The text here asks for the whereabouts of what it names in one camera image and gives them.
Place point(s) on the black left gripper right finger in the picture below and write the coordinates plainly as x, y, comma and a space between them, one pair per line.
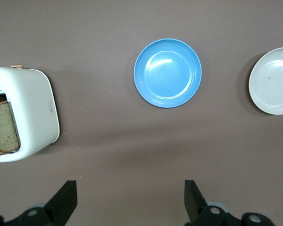
193, 202

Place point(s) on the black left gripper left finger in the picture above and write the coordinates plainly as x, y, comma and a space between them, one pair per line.
63, 202

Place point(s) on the brown bread slice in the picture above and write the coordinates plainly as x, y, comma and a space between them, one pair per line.
3, 129

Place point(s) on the blue plate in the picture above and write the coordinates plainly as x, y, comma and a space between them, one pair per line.
167, 75

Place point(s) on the beige plate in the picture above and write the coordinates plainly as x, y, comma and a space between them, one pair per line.
273, 87

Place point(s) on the cream white toaster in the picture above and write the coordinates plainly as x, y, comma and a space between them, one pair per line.
33, 106

